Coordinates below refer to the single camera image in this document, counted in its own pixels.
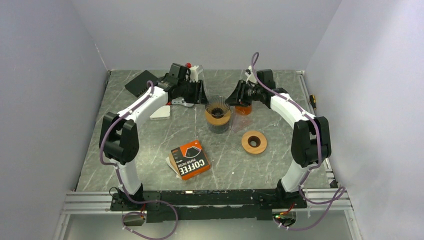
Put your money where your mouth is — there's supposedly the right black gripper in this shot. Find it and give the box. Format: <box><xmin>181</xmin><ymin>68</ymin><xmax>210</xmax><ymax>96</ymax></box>
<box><xmin>225</xmin><ymin>80</ymin><xmax>263</xmax><ymax>108</ymax></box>

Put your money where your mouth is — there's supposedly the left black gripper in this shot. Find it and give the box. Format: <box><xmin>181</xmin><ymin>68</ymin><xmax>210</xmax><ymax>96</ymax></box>
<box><xmin>178</xmin><ymin>79</ymin><xmax>209</xmax><ymax>105</ymax></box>

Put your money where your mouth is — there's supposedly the grey ribbed glass dripper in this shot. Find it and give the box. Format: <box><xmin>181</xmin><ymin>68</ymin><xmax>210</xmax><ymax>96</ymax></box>
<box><xmin>205</xmin><ymin>95</ymin><xmax>230</xmax><ymax>119</ymax></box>

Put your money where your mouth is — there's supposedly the wooden dripper ring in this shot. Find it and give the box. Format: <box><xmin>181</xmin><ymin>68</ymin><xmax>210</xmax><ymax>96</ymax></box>
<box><xmin>204</xmin><ymin>109</ymin><xmax>232</xmax><ymax>127</ymax></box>
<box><xmin>241</xmin><ymin>130</ymin><xmax>268</xmax><ymax>156</ymax></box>

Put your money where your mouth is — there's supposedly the orange coffee filter box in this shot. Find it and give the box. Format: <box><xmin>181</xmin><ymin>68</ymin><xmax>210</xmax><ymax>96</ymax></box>
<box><xmin>165</xmin><ymin>140</ymin><xmax>211</xmax><ymax>181</ymax></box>

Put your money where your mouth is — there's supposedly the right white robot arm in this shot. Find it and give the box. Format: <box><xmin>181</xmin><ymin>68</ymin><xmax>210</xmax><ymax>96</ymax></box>
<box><xmin>225</xmin><ymin>68</ymin><xmax>332</xmax><ymax>208</ymax></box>

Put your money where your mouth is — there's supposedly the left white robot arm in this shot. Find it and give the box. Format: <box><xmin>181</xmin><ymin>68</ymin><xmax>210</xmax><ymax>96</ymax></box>
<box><xmin>99</xmin><ymin>63</ymin><xmax>208</xmax><ymax>210</ymax></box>

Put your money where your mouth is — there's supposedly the orange glass carafe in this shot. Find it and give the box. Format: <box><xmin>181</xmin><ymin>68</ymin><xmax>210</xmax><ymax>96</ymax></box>
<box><xmin>234</xmin><ymin>105</ymin><xmax>252</xmax><ymax>116</ymax></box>

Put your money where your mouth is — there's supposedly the white square adapter box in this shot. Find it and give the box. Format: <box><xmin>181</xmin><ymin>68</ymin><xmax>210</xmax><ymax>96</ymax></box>
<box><xmin>149</xmin><ymin>105</ymin><xmax>171</xmax><ymax>120</ymax></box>

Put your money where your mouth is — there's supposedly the yellow black screwdriver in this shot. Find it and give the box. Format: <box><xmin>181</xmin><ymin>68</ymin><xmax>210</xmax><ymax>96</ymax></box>
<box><xmin>309</xmin><ymin>94</ymin><xmax>317</xmax><ymax>111</ymax></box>

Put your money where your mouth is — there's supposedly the red handled adjustable wrench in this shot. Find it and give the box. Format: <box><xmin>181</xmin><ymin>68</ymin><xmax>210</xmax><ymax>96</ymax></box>
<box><xmin>166</xmin><ymin>97</ymin><xmax>195</xmax><ymax>108</ymax></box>

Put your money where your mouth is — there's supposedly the black network switch box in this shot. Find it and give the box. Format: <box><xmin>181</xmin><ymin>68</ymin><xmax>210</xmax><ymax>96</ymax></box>
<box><xmin>124</xmin><ymin>70</ymin><xmax>158</xmax><ymax>98</ymax></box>

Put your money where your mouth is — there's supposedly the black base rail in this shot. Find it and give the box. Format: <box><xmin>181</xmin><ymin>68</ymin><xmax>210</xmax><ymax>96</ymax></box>
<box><xmin>110</xmin><ymin>188</ymin><xmax>307</xmax><ymax>223</ymax></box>

